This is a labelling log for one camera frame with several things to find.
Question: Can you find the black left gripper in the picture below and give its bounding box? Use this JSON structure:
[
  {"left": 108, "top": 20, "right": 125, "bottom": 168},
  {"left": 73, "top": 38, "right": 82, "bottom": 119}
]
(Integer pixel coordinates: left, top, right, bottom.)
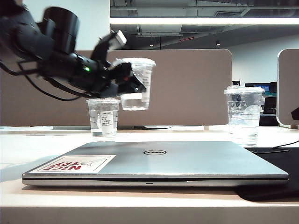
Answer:
[{"left": 69, "top": 53, "right": 148, "bottom": 99}]

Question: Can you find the clear cup with round logo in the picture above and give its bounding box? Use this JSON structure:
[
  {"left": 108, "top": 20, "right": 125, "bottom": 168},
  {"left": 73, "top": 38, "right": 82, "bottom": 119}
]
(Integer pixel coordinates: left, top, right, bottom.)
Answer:
[{"left": 118, "top": 57, "right": 157, "bottom": 112}]

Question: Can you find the clear cup with white label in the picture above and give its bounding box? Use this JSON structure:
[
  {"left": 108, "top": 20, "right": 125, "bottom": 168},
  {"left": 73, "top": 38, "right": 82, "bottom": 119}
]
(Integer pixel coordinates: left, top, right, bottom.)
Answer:
[{"left": 85, "top": 97, "right": 121, "bottom": 142}]

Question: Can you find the tall clear plastic cup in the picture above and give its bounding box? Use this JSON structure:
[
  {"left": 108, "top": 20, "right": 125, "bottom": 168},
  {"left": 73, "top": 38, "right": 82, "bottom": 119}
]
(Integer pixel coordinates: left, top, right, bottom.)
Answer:
[{"left": 223, "top": 85, "right": 265, "bottom": 147}]

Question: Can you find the silver Dell laptop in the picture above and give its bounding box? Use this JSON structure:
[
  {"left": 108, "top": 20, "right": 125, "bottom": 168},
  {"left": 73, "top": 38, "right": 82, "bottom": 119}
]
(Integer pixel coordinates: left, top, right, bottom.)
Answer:
[{"left": 21, "top": 140, "right": 289, "bottom": 188}]

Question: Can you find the black office chair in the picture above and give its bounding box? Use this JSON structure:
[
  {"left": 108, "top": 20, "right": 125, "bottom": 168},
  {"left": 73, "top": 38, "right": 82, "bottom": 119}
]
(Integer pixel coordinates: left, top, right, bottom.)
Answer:
[{"left": 258, "top": 97, "right": 278, "bottom": 127}]

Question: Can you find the brown divider with white edge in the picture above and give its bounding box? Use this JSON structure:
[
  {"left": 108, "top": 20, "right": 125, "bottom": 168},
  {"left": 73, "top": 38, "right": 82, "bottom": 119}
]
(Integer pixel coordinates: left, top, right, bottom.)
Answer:
[{"left": 276, "top": 49, "right": 299, "bottom": 129}]

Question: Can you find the background computer monitor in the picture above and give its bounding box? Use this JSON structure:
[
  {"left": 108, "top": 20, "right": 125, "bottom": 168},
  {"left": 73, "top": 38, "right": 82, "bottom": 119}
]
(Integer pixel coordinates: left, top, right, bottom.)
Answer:
[{"left": 244, "top": 83, "right": 271, "bottom": 92}]

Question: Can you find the black mouse pad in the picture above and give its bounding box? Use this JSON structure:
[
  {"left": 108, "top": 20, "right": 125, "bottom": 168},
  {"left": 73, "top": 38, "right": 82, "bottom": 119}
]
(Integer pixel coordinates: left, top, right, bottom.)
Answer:
[{"left": 235, "top": 147, "right": 299, "bottom": 203}]

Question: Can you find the wide brown desk divider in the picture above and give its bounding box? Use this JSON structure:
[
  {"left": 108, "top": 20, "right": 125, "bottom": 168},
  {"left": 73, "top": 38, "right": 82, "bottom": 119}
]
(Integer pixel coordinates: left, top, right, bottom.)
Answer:
[{"left": 0, "top": 49, "right": 233, "bottom": 128}]

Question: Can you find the long white ceiling light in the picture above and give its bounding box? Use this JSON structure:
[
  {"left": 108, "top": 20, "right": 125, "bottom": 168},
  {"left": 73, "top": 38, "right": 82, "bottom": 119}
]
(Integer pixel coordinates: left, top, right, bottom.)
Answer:
[{"left": 109, "top": 17, "right": 299, "bottom": 25}]

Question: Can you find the thin black desk cable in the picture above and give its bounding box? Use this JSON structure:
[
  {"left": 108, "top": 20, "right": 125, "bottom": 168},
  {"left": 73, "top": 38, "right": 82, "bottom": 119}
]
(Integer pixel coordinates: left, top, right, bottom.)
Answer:
[{"left": 273, "top": 140, "right": 299, "bottom": 149}]

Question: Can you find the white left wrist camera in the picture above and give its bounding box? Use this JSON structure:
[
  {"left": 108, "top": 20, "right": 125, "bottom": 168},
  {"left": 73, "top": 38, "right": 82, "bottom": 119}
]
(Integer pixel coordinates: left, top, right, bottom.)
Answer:
[{"left": 90, "top": 29, "right": 128, "bottom": 63}]

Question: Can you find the grey ceiling air duct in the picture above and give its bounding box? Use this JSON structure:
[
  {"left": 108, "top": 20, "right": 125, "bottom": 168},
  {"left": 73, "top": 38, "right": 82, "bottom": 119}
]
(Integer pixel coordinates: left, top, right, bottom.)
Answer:
[{"left": 136, "top": 24, "right": 183, "bottom": 38}]

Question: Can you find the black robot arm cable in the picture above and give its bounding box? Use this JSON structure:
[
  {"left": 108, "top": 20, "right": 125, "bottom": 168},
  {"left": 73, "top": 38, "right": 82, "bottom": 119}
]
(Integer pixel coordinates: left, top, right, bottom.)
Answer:
[{"left": 0, "top": 59, "right": 94, "bottom": 101}]

